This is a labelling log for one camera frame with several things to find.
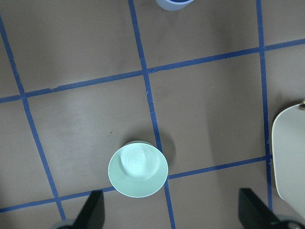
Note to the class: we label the cream toaster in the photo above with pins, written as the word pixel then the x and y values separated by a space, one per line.
pixel 288 148

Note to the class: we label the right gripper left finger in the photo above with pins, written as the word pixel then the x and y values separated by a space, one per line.
pixel 92 215

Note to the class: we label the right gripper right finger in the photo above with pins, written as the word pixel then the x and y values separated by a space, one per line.
pixel 253 213

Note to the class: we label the blue cup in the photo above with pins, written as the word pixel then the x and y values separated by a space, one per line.
pixel 173 5

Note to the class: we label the mint green bowl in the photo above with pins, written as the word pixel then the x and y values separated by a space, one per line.
pixel 138 169

